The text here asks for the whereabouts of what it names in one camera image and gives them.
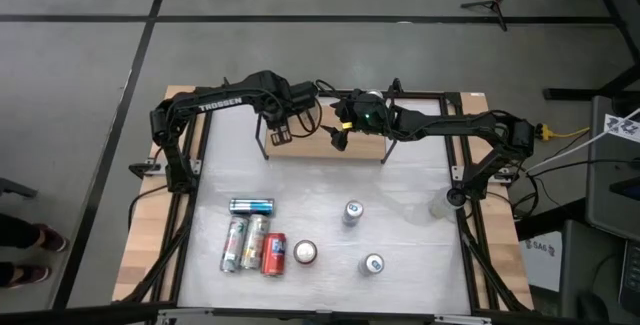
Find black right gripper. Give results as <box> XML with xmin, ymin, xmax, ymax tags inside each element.
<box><xmin>319</xmin><ymin>90</ymin><xmax>402</xmax><ymax>153</ymax></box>

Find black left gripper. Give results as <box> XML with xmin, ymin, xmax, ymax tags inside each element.
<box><xmin>261</xmin><ymin>98</ymin><xmax>308</xmax><ymax>147</ymax></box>

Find blue silver Red Bull can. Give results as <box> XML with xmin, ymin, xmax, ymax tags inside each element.
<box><xmin>357</xmin><ymin>252</ymin><xmax>386</xmax><ymax>278</ymax></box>
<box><xmin>341</xmin><ymin>200</ymin><xmax>365</xmax><ymax>228</ymax></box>
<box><xmin>228</xmin><ymin>197</ymin><xmax>276</xmax><ymax>217</ymax></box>

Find silver Celsius can orange print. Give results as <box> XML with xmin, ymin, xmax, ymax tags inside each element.
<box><xmin>240</xmin><ymin>213</ymin><xmax>272</xmax><ymax>272</ymax></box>

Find silver Celsius can green print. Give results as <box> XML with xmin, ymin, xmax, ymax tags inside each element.
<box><xmin>219</xmin><ymin>215</ymin><xmax>250</xmax><ymax>274</ymax></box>

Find white cardboard box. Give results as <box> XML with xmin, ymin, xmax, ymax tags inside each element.
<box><xmin>518</xmin><ymin>231</ymin><xmax>565</xmax><ymax>292</ymax></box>

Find person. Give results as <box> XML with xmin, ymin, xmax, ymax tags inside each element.
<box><xmin>0</xmin><ymin>213</ymin><xmax>69</xmax><ymax>290</ymax></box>

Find grey chair leg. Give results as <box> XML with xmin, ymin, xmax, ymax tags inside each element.
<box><xmin>0</xmin><ymin>176</ymin><xmax>39</xmax><ymax>200</ymax></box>

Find grey desk top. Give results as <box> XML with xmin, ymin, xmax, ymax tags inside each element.
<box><xmin>583</xmin><ymin>94</ymin><xmax>640</xmax><ymax>242</ymax></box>
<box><xmin>558</xmin><ymin>218</ymin><xmax>640</xmax><ymax>325</ymax></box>

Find white paper tag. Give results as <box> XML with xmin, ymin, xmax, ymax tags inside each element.
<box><xmin>603</xmin><ymin>112</ymin><xmax>640</xmax><ymax>145</ymax></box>

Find black computer mouse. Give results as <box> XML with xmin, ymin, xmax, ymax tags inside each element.
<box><xmin>576</xmin><ymin>290</ymin><xmax>610</xmax><ymax>324</ymax></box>

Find black laptop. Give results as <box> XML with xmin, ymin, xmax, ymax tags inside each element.
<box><xmin>617</xmin><ymin>238</ymin><xmax>640</xmax><ymax>316</ymax></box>

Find wooden shelf black wire legs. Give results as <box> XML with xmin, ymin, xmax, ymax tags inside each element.
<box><xmin>254</xmin><ymin>95</ymin><xmax>399</xmax><ymax>165</ymax></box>

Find black aluminium table frame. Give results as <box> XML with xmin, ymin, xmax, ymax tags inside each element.
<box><xmin>114</xmin><ymin>77</ymin><xmax>536</xmax><ymax>325</ymax></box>

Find black desk frame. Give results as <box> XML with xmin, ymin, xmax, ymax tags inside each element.
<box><xmin>542</xmin><ymin>0</ymin><xmax>640</xmax><ymax>101</ymax></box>

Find white cable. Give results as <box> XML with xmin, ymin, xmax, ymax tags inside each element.
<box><xmin>524</xmin><ymin>108</ymin><xmax>640</xmax><ymax>175</ymax></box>

